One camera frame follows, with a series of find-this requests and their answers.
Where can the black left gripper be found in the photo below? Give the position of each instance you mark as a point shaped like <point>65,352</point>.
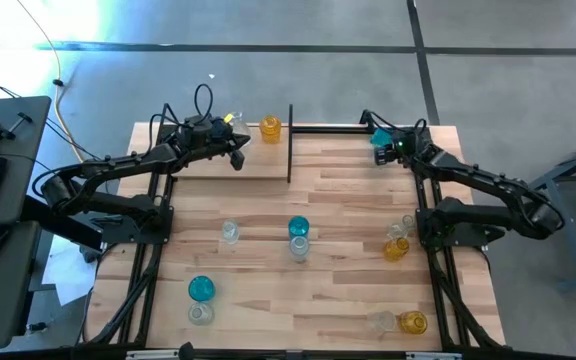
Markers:
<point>203,135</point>

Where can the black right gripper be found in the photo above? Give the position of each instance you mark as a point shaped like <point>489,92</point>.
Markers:
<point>405,147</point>

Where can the yellow diamond-textured glass vase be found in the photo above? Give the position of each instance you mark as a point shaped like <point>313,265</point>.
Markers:
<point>270,131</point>

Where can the clear twisted glass vase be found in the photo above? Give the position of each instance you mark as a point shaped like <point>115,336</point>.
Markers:
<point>397,231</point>

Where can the yellow ribbed glass bottle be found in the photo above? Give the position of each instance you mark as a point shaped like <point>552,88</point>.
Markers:
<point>395,250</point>

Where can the tall ribbed clear glass bottle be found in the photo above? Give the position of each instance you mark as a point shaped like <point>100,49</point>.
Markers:
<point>299,249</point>

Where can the tall clear flared glass vase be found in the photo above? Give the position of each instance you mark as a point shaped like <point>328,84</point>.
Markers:
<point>383,321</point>

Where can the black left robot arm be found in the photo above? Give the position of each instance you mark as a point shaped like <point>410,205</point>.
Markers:
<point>118,165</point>

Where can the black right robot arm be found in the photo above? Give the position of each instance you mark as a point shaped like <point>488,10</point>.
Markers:
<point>468,175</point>

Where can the yellow tape tag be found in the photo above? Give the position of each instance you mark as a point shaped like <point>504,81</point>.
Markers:
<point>228,118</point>

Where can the short ribbed clear glass jar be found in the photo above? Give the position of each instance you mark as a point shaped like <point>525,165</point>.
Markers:
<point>230,232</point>

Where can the teal glass vase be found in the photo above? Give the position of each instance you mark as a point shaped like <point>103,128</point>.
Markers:
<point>201,288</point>

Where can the clear round glass vase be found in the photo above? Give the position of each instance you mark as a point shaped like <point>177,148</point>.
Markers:
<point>201,314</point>

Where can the yellow round glass vase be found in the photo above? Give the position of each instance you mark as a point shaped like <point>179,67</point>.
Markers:
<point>413,322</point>

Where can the black desk support beam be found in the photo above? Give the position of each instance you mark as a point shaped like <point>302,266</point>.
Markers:
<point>58,225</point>

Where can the blue-grey metal stand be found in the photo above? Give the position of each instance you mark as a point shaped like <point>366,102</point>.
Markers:
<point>568,235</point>

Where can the white paper sheet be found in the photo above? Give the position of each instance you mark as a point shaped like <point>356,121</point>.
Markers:
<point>68,275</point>

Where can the small black floor plug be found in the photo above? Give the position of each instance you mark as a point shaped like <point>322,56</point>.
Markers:
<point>36,327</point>

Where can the wooden shelf with black frame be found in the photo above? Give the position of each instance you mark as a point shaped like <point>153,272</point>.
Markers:
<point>263,165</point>

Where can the black aluminium table frame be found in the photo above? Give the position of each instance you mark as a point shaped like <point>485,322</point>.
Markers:
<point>348,130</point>

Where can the silver metal bracket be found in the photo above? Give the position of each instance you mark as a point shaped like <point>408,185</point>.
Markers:
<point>433,356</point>
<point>153,355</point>

